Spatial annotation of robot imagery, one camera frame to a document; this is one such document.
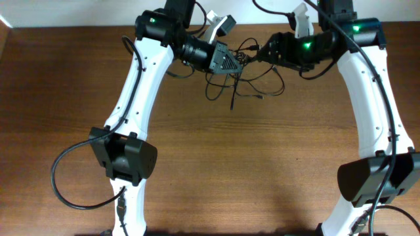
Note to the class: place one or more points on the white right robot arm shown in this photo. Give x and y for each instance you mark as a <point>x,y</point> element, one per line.
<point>388,164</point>

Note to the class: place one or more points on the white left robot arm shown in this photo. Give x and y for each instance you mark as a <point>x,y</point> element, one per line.
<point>161,37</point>

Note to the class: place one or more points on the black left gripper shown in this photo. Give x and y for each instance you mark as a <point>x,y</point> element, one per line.
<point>216,56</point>

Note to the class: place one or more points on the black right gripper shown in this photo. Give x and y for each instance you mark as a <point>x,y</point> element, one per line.
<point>277,40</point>

